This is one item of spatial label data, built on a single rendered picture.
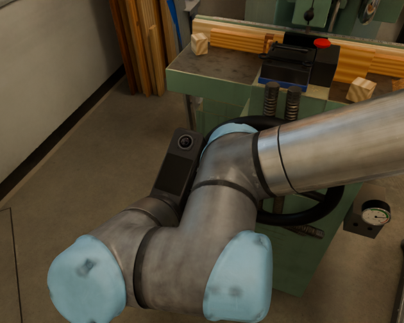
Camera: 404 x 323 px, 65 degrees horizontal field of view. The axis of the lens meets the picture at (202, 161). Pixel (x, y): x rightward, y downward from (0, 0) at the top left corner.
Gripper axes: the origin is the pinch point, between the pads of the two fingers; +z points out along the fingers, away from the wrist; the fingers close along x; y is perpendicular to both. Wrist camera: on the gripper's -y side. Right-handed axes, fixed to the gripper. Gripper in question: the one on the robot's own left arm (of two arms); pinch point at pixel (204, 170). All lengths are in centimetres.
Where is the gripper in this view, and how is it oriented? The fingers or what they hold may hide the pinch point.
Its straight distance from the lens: 58.9
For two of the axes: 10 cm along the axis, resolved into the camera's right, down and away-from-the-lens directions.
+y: -1.8, 9.4, 2.8
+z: 3.1, -2.2, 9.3
